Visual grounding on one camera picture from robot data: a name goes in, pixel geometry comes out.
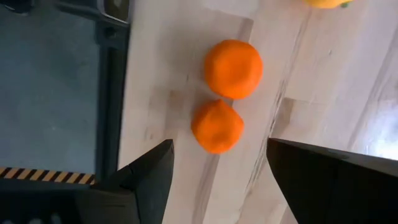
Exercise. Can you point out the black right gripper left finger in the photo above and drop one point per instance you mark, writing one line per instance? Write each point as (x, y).
(152, 180)

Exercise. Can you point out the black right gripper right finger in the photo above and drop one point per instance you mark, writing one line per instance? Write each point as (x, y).
(335, 186)

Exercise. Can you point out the orange mandarin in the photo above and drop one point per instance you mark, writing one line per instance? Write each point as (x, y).
(217, 126)
(233, 68)

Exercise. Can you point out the yellow lemon green tip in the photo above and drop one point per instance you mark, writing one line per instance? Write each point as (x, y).
(326, 3)

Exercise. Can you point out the yellow black hazard tape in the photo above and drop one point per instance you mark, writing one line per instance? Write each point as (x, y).
(46, 175)

